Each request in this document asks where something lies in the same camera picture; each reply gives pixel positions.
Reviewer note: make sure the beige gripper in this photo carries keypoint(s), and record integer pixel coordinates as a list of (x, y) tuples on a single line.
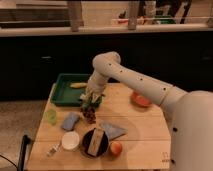
[(90, 94)]

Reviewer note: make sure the green pepper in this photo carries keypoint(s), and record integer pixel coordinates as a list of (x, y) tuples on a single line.
[(88, 103)]

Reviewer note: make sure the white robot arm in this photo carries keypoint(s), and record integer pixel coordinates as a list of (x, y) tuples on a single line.
[(192, 112)]

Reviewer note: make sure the small green cup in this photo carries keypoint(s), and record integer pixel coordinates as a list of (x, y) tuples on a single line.
[(51, 116)]

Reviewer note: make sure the white paper cup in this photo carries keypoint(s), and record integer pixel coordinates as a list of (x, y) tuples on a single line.
[(70, 140)]

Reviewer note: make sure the yellow corn cob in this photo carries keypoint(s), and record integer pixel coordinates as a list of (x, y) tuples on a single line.
[(78, 85)]

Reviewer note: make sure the bunch of dark grapes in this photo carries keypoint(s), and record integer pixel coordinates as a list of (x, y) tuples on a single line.
[(89, 115)]

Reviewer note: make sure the green plastic tray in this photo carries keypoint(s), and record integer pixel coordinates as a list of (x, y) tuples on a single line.
[(66, 96)]

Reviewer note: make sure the blue sponge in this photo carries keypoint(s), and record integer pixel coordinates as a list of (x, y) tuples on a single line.
[(70, 121)]

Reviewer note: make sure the blue folded cloth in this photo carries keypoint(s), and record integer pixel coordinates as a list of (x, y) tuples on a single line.
[(112, 131)]

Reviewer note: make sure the orange bowl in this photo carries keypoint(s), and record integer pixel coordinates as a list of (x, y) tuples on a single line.
[(140, 100)]

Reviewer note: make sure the wooden block on plate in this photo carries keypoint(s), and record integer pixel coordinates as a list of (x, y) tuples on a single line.
[(95, 142)]

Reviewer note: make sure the dark round plate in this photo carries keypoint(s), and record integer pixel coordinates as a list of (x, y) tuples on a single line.
[(86, 142)]

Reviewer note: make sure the light wooden table board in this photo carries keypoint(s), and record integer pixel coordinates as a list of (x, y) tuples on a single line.
[(146, 145)]

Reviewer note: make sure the orange fruit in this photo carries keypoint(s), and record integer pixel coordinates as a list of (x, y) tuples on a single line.
[(115, 148)]

